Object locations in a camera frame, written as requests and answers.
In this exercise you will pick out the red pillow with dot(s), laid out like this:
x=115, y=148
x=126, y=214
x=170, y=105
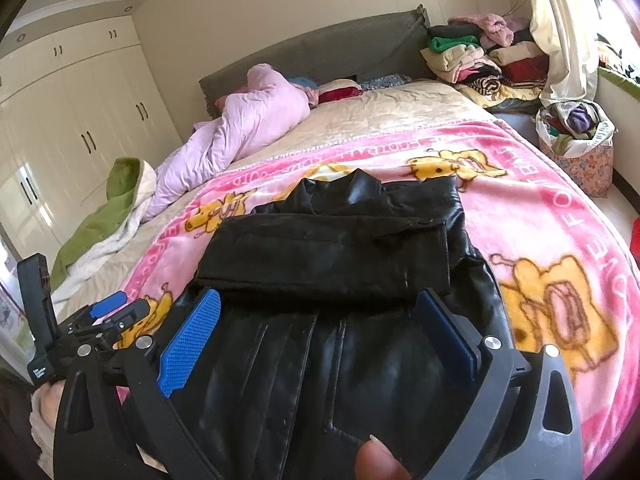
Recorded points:
x=340, y=92

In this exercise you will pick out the green and white blanket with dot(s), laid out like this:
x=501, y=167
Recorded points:
x=95, y=225

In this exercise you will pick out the pink printed blanket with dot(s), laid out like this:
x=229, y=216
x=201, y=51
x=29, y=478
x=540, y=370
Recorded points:
x=540, y=210

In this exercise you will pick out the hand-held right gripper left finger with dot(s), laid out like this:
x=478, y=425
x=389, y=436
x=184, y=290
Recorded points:
x=192, y=342

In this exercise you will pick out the clothes on window sill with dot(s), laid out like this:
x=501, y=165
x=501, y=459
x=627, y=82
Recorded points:
x=620, y=60

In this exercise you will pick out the cream wardrobe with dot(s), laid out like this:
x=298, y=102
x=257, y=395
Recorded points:
x=75, y=120

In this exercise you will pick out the pile of folded clothes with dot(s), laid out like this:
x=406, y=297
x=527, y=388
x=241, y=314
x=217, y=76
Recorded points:
x=480, y=60

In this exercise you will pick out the grey upholstered bed headboard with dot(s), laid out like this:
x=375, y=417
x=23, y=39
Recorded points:
x=325, y=45

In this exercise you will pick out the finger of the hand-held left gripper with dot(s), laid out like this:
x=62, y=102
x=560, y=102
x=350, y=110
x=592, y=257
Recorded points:
x=131, y=312
x=109, y=304

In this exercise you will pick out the dark patterned cloth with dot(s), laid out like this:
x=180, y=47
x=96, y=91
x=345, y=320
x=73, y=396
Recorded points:
x=385, y=82

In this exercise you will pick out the person's left hand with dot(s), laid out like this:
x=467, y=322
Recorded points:
x=45, y=405

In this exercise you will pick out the black leather jacket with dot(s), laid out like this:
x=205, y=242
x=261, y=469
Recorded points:
x=325, y=360

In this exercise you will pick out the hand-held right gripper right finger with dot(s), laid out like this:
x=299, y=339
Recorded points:
x=447, y=335

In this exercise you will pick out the blue cloth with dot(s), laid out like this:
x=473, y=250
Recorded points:
x=302, y=83

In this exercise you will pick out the person's right hand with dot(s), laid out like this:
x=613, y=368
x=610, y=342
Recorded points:
x=380, y=462

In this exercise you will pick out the light pink quilt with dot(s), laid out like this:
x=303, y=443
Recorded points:
x=240, y=125

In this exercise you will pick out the cream curtain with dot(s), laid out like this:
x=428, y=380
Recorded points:
x=560, y=35

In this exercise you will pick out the floral basket of clothes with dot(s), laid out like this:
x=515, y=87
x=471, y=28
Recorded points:
x=580, y=155

